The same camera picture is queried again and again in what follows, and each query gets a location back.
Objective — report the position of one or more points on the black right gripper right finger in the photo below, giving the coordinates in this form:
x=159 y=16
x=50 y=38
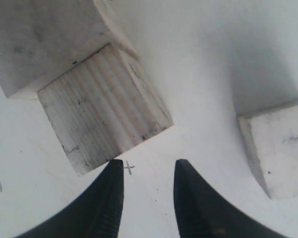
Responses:
x=201 y=212

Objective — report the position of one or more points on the smallest wooden cube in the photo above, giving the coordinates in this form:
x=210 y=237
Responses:
x=270 y=138

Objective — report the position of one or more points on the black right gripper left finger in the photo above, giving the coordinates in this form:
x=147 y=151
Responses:
x=96 y=213

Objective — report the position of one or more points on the second largest wooden cube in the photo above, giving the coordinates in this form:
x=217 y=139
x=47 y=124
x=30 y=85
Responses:
x=103 y=107

